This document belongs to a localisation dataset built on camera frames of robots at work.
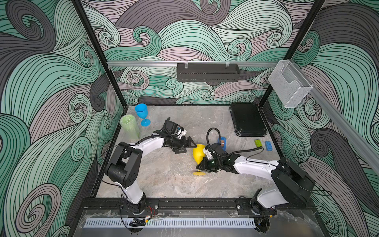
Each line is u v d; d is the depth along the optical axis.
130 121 0.92
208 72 0.96
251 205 0.65
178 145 0.78
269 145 0.95
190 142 0.78
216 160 0.68
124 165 0.46
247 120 1.04
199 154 0.85
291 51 0.87
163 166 0.88
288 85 0.79
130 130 0.92
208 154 0.70
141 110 0.97
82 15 0.74
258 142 0.98
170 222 0.70
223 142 0.92
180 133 0.79
